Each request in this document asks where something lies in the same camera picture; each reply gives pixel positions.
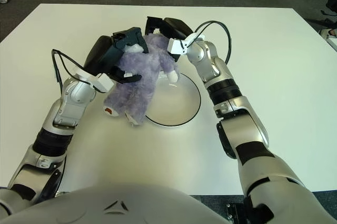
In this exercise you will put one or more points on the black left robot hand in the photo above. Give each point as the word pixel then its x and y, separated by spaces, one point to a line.
pixel 100 55

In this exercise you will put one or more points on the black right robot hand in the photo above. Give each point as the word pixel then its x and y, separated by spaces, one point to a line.
pixel 176 29

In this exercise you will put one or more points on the purple plush rabbit doll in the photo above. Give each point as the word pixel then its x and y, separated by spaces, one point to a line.
pixel 139 95

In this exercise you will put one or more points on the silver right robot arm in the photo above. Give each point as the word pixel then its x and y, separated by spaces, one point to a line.
pixel 208 60

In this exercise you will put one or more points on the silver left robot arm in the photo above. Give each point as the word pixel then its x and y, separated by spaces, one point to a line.
pixel 71 100

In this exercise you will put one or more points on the white plate with black rim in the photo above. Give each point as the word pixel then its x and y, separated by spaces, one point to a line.
pixel 173 102

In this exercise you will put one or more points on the black chair legs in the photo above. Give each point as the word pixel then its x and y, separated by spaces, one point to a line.
pixel 325 22

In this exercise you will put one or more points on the white shoe with dark ankle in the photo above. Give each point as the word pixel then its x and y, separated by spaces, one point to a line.
pixel 328 33

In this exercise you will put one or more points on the grey robot torso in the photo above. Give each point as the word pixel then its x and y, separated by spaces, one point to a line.
pixel 131 205

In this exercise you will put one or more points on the white neighbouring table corner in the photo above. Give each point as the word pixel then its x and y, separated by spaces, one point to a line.
pixel 333 44

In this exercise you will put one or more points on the black bag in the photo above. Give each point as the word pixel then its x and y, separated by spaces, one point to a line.
pixel 332 1

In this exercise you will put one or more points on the black stand bracket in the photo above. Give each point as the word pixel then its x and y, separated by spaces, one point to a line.
pixel 235 213

